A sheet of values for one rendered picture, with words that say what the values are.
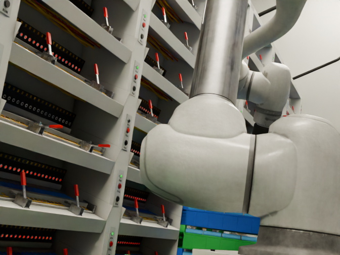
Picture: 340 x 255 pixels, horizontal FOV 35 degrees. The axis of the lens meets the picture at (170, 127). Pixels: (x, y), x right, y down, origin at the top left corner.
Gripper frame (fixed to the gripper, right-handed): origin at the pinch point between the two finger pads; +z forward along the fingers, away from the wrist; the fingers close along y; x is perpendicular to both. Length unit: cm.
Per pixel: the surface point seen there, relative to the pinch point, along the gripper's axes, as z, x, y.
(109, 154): -2, -2, -51
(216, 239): 18.4, -12.4, -11.1
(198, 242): 21.3, -10.3, -16.4
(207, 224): 15.2, -8.8, -14.5
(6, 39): -40, -45, -81
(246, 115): 7, 146, 34
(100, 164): -1, -11, -53
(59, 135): -12, -22, -67
